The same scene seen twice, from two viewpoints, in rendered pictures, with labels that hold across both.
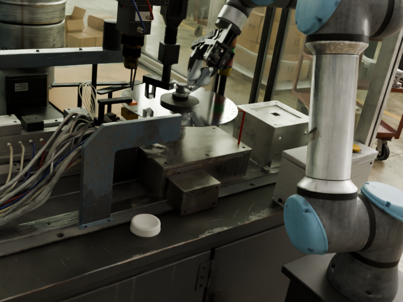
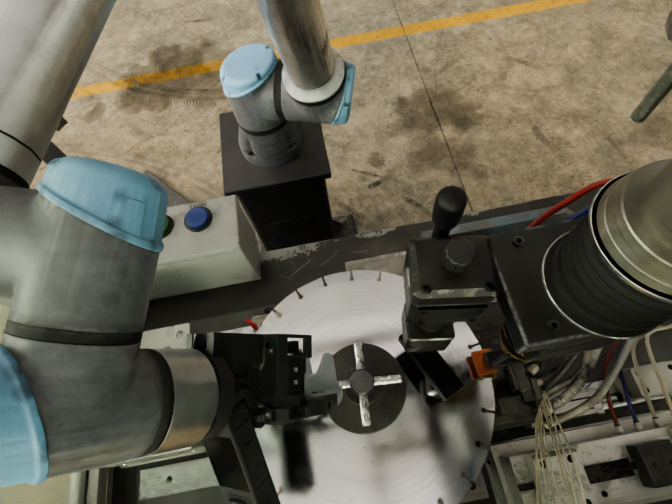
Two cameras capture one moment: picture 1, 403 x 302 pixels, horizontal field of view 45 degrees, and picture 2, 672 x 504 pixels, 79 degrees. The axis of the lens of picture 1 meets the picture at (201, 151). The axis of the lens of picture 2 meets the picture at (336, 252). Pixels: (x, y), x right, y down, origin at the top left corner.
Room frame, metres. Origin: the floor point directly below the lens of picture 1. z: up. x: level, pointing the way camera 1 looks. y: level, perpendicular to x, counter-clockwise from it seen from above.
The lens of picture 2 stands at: (1.35, 0.12, 1.50)
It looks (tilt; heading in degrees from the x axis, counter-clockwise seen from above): 64 degrees down; 219
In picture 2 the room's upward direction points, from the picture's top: 10 degrees counter-clockwise
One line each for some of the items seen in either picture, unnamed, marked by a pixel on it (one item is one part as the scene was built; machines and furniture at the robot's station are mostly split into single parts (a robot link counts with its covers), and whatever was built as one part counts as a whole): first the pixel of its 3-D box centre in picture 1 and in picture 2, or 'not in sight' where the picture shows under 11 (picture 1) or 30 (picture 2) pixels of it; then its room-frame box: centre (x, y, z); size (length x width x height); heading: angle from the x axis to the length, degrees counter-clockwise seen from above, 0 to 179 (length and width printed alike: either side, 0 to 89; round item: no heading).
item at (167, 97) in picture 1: (180, 97); (362, 386); (1.30, 0.08, 0.96); 0.11 x 0.11 x 0.03
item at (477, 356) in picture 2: (116, 111); (509, 359); (1.17, 0.23, 0.95); 0.10 x 0.03 x 0.07; 130
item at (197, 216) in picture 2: not in sight; (198, 219); (1.18, -0.31, 0.90); 0.04 x 0.04 x 0.02
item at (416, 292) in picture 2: (171, 24); (436, 303); (1.23, 0.12, 1.17); 0.06 x 0.05 x 0.20; 121
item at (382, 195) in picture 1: (379, 219); (257, 86); (0.88, -0.39, 0.91); 0.13 x 0.12 x 0.14; 110
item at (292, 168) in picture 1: (325, 174); (177, 252); (1.24, -0.35, 0.82); 0.28 x 0.11 x 0.15; 130
